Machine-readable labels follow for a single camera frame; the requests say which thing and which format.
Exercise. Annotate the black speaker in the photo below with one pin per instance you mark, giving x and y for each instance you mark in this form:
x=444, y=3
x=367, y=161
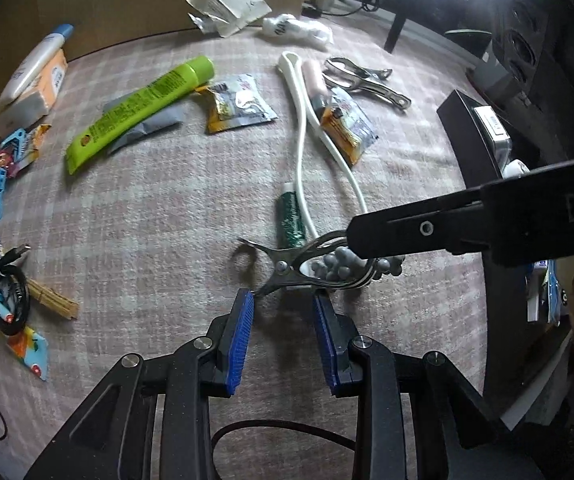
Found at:
x=542, y=45

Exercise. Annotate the colourful snack packets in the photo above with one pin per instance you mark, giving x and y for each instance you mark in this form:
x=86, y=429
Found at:
x=29, y=152

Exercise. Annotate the green squeeze tube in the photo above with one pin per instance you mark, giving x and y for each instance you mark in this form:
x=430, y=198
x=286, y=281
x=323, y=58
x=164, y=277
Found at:
x=137, y=110

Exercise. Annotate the green glitter stick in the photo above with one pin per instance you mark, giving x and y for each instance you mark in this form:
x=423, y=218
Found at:
x=291, y=215

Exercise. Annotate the white lotion tube blue cap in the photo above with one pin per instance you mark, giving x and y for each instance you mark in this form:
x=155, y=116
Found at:
x=34, y=62

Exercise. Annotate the blue fruit print tube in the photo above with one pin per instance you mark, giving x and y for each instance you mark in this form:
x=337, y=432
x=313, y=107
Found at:
x=29, y=352

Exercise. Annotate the grey foil packet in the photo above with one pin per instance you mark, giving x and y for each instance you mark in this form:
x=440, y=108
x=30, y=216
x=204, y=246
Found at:
x=162, y=120

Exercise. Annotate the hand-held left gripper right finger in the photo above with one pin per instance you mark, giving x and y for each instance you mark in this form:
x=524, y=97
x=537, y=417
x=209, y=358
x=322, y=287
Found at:
x=324, y=345

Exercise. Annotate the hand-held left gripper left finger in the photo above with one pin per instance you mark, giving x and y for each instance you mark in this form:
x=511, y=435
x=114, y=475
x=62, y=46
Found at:
x=239, y=340

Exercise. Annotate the black table leg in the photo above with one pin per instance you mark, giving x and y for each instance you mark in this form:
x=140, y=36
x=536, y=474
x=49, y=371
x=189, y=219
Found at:
x=396, y=30

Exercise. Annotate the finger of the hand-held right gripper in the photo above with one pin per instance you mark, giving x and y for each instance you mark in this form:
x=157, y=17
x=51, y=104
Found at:
x=417, y=227

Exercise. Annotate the black box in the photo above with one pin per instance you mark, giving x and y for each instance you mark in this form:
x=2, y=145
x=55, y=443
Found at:
x=462, y=130

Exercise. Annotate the orange and white tissue box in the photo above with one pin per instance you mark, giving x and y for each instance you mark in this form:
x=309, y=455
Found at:
x=37, y=95

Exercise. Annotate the silver and yellow snack packet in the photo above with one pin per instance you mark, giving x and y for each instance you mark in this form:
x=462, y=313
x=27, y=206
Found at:
x=237, y=105

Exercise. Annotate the pink plaid desktop cloth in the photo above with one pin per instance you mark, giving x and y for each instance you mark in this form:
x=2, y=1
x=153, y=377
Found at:
x=167, y=225

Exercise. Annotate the white crumpled tissue packet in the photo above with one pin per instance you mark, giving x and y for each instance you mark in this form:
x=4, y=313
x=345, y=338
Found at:
x=297, y=27

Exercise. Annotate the orange and silver snack packet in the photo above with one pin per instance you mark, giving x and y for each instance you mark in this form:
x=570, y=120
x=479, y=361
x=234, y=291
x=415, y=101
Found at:
x=349, y=125

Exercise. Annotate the silver and white device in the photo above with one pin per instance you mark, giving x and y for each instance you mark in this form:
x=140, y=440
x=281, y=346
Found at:
x=492, y=130

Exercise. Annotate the white plastic looped rod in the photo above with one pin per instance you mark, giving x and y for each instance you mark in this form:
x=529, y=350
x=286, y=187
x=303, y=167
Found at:
x=301, y=160

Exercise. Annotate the blue plastic clothespin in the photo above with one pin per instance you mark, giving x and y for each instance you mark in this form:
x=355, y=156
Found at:
x=1, y=185

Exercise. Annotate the red and yellow toy figure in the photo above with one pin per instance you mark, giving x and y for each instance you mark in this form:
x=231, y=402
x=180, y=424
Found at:
x=7, y=161

